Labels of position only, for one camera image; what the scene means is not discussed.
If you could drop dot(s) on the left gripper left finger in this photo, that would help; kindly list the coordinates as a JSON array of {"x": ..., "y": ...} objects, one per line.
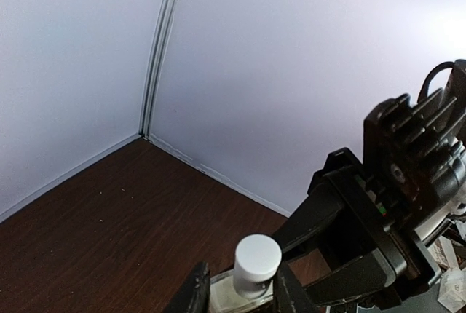
[{"x": 194, "y": 294}]

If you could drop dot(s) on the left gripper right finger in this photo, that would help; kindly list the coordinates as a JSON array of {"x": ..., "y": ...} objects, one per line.
[{"x": 288, "y": 294}]

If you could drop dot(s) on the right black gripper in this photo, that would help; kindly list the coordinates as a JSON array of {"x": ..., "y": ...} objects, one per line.
[{"x": 370, "y": 258}]

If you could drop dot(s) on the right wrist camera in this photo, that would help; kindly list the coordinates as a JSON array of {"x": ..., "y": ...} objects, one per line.
[{"x": 417, "y": 151}]

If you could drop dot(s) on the white tissue box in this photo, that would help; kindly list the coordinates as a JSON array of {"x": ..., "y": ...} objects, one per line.
[{"x": 451, "y": 293}]

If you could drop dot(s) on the left aluminium corner post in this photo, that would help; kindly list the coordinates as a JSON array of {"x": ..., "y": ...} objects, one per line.
[{"x": 157, "y": 55}]

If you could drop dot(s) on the white nail polish bottle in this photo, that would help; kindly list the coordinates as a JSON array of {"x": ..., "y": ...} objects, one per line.
[{"x": 224, "y": 298}]

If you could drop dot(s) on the white nail polish cap brush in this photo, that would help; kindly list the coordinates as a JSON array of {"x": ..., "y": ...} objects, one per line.
[{"x": 256, "y": 260}]

